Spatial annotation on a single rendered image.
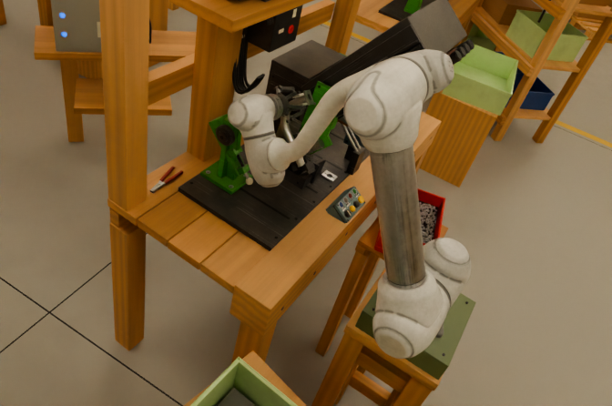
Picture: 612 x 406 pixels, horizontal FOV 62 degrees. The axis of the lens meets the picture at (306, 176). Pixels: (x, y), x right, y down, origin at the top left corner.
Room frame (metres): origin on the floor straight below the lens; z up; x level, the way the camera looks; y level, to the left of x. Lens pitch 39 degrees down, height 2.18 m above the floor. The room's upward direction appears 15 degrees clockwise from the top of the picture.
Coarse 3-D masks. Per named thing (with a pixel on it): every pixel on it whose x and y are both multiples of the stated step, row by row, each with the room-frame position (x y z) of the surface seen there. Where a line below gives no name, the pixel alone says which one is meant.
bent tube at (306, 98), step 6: (306, 90) 1.65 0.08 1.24; (300, 96) 1.65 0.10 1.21; (306, 96) 1.63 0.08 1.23; (294, 102) 1.64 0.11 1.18; (300, 102) 1.63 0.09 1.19; (306, 102) 1.63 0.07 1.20; (312, 102) 1.64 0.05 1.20; (282, 120) 1.63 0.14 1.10; (282, 126) 1.62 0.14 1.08; (288, 126) 1.63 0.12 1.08; (288, 132) 1.61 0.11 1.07; (288, 138) 1.59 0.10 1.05; (300, 162) 1.55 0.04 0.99
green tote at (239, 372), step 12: (240, 360) 0.71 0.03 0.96; (228, 372) 0.67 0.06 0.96; (240, 372) 0.70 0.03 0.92; (252, 372) 0.69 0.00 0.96; (216, 384) 0.63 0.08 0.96; (228, 384) 0.68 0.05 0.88; (240, 384) 0.70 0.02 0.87; (252, 384) 0.68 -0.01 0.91; (264, 384) 0.67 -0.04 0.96; (204, 396) 0.60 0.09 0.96; (216, 396) 0.64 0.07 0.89; (252, 396) 0.68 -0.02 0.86; (264, 396) 0.67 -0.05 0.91; (276, 396) 0.65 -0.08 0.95
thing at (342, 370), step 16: (336, 352) 0.99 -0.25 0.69; (352, 352) 0.97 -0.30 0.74; (368, 352) 0.98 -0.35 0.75; (336, 368) 0.98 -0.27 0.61; (352, 368) 1.02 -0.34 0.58; (368, 368) 0.96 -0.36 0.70; (384, 368) 0.95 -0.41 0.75; (336, 384) 0.97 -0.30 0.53; (352, 384) 1.19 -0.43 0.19; (368, 384) 1.18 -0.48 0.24; (400, 384) 0.92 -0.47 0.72; (416, 384) 0.89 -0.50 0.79; (320, 400) 0.98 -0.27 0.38; (336, 400) 1.02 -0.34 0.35; (384, 400) 1.14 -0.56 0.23; (400, 400) 0.90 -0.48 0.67; (416, 400) 0.88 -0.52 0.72
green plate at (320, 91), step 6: (318, 84) 1.67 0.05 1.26; (324, 84) 1.67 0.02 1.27; (318, 90) 1.66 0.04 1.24; (324, 90) 1.66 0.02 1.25; (312, 96) 1.66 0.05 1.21; (318, 96) 1.66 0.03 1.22; (318, 102) 1.65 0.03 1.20; (312, 108) 1.65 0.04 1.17; (306, 114) 1.64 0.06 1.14; (306, 120) 1.64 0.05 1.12; (336, 120) 1.67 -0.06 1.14; (330, 126) 1.60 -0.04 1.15; (324, 132) 1.60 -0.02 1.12
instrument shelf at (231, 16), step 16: (176, 0) 1.48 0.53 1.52; (192, 0) 1.46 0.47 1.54; (208, 0) 1.49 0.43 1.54; (224, 0) 1.52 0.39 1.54; (256, 0) 1.59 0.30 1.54; (272, 0) 1.63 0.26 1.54; (288, 0) 1.66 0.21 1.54; (304, 0) 1.76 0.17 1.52; (208, 16) 1.43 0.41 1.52; (224, 16) 1.41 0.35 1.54; (240, 16) 1.44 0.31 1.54; (256, 16) 1.50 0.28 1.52
